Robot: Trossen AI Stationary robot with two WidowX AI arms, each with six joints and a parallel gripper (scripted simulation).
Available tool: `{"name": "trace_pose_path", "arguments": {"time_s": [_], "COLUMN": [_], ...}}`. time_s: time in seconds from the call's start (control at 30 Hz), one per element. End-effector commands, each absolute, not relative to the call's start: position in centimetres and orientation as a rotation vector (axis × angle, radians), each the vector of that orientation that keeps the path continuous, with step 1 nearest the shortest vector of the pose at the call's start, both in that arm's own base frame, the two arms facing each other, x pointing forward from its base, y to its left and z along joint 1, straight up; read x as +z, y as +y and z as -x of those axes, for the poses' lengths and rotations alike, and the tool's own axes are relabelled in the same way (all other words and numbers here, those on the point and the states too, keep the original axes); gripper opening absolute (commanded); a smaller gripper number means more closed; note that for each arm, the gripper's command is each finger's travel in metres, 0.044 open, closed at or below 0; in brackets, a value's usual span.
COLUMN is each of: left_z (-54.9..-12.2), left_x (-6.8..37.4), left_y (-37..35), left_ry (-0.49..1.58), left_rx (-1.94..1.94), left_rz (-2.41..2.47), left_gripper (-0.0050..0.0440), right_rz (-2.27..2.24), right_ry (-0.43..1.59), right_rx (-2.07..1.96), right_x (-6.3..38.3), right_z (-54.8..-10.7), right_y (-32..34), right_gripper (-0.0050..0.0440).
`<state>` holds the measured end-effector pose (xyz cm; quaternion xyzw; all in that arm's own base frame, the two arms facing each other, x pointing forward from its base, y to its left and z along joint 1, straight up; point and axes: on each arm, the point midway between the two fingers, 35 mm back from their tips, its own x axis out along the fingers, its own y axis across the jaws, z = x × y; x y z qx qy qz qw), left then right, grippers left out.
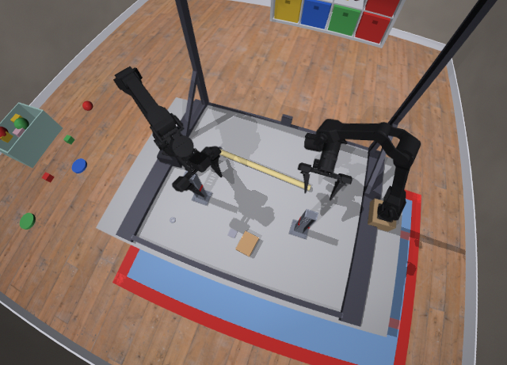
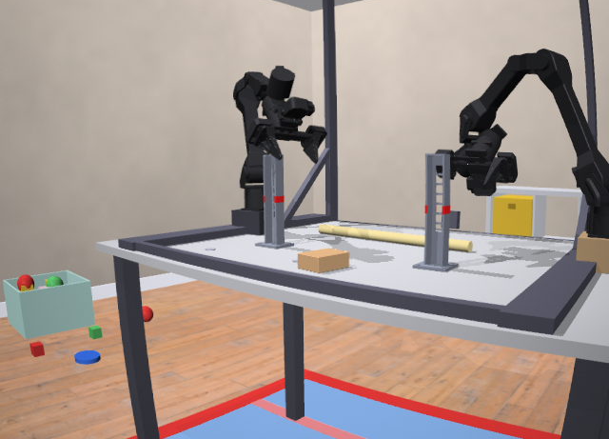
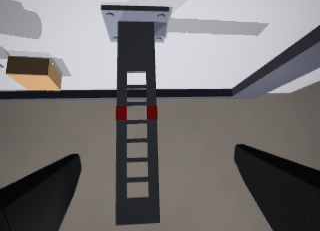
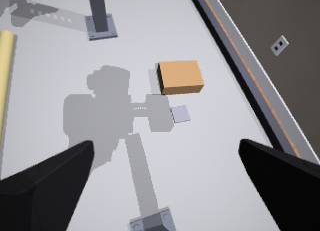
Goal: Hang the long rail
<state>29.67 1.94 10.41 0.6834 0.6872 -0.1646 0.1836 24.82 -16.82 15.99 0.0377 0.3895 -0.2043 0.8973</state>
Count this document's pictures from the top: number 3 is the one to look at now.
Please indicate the brown rectangular box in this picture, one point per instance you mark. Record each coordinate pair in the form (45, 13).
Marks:
(34, 73)

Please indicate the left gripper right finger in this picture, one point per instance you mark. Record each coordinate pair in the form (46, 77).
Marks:
(287, 193)

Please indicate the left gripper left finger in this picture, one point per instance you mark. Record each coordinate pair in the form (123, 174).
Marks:
(39, 201)

